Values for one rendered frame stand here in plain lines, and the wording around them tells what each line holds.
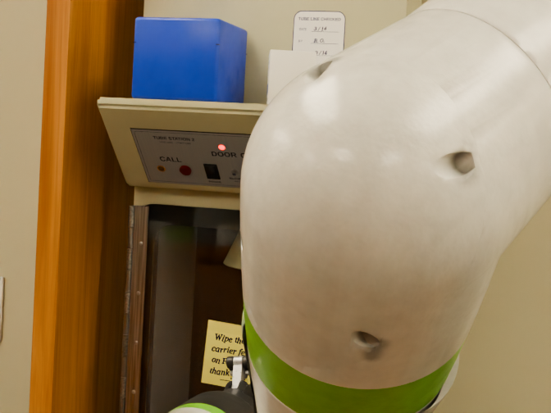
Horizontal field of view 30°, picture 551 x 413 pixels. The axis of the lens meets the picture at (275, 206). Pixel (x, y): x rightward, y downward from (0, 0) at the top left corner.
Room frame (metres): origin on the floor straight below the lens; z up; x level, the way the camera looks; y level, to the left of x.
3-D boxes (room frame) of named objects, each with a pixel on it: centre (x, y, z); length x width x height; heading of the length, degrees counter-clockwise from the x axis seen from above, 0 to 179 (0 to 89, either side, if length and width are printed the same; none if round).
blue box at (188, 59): (1.17, 0.10, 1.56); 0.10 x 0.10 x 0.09; 74
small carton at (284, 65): (1.14, -0.01, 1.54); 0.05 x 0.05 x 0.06; 2
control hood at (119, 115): (1.15, 0.03, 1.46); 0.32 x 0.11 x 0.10; 74
